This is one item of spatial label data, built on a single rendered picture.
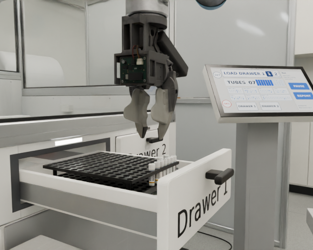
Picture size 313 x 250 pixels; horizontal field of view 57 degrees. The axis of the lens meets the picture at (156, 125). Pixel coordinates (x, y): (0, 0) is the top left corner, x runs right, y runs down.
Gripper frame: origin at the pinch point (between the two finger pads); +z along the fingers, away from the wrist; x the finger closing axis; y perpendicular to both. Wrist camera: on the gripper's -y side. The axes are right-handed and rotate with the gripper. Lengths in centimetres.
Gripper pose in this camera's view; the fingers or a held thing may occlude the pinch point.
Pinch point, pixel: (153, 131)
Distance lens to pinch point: 54.7
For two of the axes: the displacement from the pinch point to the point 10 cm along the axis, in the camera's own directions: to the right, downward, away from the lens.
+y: -5.1, 0.8, -8.6
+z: 0.0, 10.0, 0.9
